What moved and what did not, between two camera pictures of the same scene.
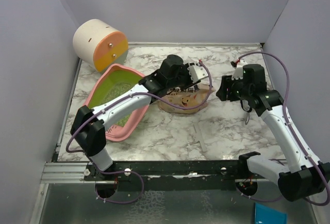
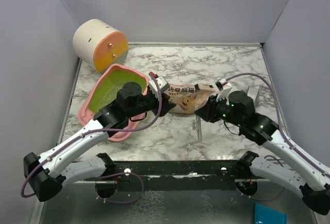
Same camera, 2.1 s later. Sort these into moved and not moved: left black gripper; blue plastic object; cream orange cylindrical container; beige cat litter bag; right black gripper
Moved: right black gripper; left black gripper
Not moved: cream orange cylindrical container; blue plastic object; beige cat litter bag
